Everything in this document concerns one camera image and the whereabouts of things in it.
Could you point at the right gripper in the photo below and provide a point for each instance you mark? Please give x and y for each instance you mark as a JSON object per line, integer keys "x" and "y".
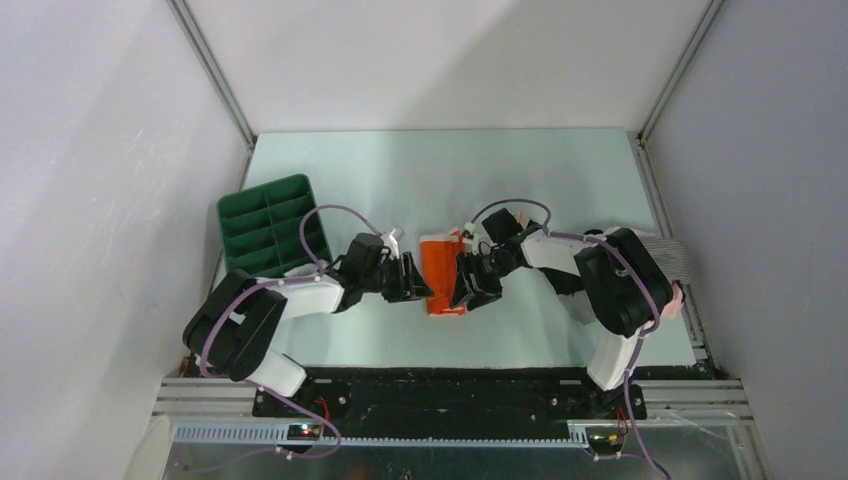
{"x": 484, "y": 291}

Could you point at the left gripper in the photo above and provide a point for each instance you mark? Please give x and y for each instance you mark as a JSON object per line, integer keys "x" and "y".
{"x": 415, "y": 284}

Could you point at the orange underwear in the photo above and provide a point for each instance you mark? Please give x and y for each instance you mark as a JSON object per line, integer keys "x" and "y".
{"x": 439, "y": 269}

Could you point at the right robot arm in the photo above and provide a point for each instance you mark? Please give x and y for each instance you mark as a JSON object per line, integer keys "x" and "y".
{"x": 610, "y": 278}

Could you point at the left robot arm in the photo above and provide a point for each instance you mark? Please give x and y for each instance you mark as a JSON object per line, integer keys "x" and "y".
{"x": 233, "y": 330}

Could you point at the black underwear beige waistband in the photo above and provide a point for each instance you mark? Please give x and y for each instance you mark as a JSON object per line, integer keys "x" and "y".
{"x": 572, "y": 263}

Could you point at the grey underwear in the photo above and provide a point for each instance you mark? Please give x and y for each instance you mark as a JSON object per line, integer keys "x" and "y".
{"x": 579, "y": 307}

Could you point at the pale pink underwear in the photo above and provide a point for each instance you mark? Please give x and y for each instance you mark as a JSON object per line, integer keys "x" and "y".
{"x": 674, "y": 307}

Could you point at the green divided tray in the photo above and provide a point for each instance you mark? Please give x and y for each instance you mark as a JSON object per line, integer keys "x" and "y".
{"x": 266, "y": 231}

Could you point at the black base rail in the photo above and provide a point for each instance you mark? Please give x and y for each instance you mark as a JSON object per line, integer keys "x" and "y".
{"x": 462, "y": 404}

